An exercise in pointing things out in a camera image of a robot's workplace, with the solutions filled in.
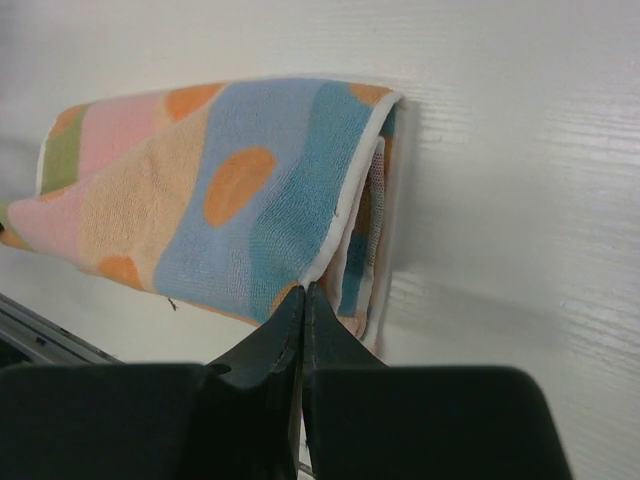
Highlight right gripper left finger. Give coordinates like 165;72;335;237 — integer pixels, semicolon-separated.
1;287;305;479

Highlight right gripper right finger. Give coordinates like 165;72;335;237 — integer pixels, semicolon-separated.
302;284;572;479

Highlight orange pastel patterned towel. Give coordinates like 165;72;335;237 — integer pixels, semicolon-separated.
1;78;404;348

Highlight aluminium mounting rail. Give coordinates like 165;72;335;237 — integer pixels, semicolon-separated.
0;295;119;368

